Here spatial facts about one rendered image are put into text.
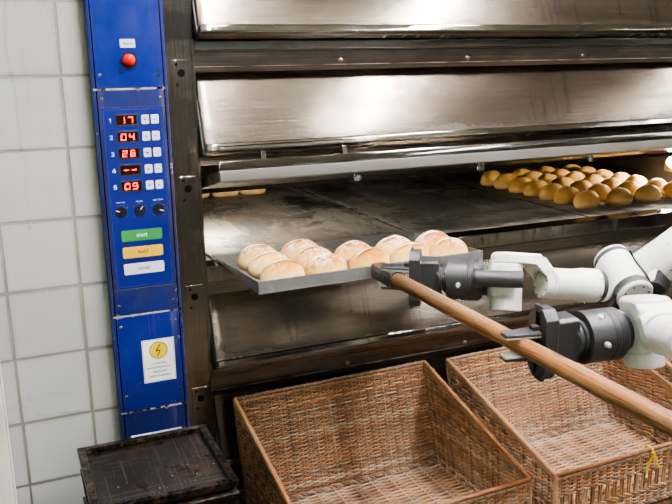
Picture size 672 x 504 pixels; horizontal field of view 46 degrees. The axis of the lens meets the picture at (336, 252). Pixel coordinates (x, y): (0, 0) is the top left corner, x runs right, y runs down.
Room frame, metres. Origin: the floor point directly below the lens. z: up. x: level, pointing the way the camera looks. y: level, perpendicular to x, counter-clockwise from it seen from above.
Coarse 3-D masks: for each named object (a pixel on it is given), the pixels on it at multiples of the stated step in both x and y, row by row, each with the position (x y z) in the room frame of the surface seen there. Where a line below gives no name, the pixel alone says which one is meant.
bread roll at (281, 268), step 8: (272, 264) 1.63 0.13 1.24; (280, 264) 1.63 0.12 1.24; (288, 264) 1.63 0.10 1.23; (296, 264) 1.64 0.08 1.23; (264, 272) 1.62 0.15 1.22; (272, 272) 1.62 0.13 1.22; (280, 272) 1.62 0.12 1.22; (288, 272) 1.62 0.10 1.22; (296, 272) 1.63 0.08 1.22; (304, 272) 1.65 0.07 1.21; (264, 280) 1.62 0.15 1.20
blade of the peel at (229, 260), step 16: (336, 240) 2.04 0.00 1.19; (368, 240) 2.03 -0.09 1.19; (224, 256) 1.90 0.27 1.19; (448, 256) 1.76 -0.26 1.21; (464, 256) 1.78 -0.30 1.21; (480, 256) 1.80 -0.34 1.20; (240, 272) 1.70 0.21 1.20; (336, 272) 1.65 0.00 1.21; (352, 272) 1.67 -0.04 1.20; (368, 272) 1.68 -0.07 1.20; (256, 288) 1.60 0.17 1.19; (272, 288) 1.59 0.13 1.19; (288, 288) 1.61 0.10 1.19
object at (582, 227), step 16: (528, 224) 2.26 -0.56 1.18; (544, 224) 2.25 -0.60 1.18; (560, 224) 2.25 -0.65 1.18; (576, 224) 2.27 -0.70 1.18; (592, 224) 2.29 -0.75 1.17; (608, 224) 2.31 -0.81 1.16; (624, 224) 2.34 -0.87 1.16; (640, 224) 2.36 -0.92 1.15; (656, 224) 2.39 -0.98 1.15; (464, 240) 2.12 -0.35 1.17; (480, 240) 2.14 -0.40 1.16; (496, 240) 2.16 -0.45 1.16; (512, 240) 2.18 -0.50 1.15; (528, 240) 2.20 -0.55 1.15; (208, 272) 1.83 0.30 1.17; (224, 272) 1.85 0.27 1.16
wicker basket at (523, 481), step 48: (336, 384) 1.92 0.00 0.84; (384, 384) 1.97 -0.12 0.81; (240, 432) 1.77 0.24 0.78; (288, 432) 1.84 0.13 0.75; (336, 432) 1.89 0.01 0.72; (432, 432) 1.99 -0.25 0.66; (480, 432) 1.79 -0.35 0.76; (288, 480) 1.80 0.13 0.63; (384, 480) 1.87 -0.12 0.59; (432, 480) 1.87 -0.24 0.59; (480, 480) 1.79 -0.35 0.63; (528, 480) 1.61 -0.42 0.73
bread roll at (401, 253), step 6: (402, 246) 1.76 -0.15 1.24; (408, 246) 1.76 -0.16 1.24; (414, 246) 1.76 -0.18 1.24; (420, 246) 1.77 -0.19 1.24; (396, 252) 1.75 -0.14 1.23; (402, 252) 1.74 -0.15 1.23; (408, 252) 1.74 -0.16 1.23; (426, 252) 1.77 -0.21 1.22; (390, 258) 1.75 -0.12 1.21; (396, 258) 1.74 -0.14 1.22; (402, 258) 1.74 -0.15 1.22; (408, 258) 1.74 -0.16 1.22
